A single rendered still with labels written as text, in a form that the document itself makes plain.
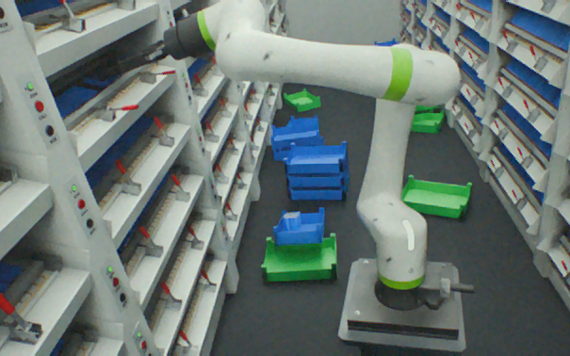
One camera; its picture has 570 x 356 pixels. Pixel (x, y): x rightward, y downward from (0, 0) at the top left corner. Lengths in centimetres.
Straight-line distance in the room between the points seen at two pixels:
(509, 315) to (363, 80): 106
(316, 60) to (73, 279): 62
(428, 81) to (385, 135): 26
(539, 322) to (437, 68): 102
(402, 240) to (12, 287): 83
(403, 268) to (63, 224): 79
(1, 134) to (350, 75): 64
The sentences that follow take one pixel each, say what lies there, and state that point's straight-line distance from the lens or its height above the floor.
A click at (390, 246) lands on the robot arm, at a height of 51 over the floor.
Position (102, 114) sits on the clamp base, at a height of 95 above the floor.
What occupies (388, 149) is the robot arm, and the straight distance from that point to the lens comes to 121.
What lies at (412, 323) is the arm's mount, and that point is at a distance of 122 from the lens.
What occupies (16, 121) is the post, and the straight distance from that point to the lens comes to 79.
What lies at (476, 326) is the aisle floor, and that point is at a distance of 167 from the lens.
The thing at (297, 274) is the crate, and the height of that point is 3.
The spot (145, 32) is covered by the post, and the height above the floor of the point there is 104.
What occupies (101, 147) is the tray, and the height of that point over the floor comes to 90.
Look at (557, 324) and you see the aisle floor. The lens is 174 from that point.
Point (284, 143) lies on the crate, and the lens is 272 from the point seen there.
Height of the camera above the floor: 122
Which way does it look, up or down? 29 degrees down
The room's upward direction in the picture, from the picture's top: 10 degrees counter-clockwise
